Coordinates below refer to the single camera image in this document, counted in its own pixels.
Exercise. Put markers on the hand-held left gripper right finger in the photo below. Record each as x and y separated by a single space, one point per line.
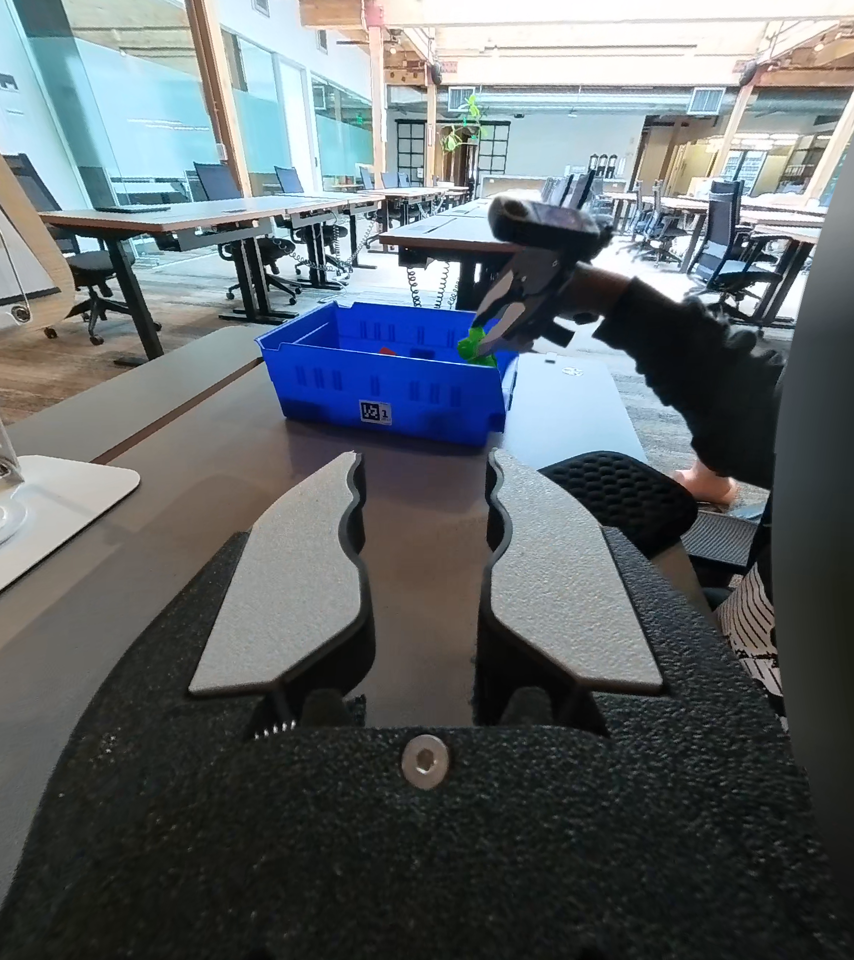
569 600

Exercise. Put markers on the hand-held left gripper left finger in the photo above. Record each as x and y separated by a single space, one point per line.
285 600

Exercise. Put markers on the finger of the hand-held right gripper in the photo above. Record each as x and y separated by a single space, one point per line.
496 308
529 315

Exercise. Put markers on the green mega block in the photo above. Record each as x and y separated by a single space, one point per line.
476 348

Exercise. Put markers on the blue plastic storage bin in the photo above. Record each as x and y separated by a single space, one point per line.
382 390

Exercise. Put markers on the row of background desks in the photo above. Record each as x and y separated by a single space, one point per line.
449 233

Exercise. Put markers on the black honeycomb rubber pad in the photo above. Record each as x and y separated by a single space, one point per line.
622 503

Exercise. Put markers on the black office chair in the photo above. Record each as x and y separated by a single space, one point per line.
240 225
75 255
727 233

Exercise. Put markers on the person's patterned garment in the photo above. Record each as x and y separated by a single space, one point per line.
754 630

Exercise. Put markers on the grey background table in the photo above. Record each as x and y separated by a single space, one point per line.
757 218

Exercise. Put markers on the wooden background desk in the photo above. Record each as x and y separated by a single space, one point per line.
187 218

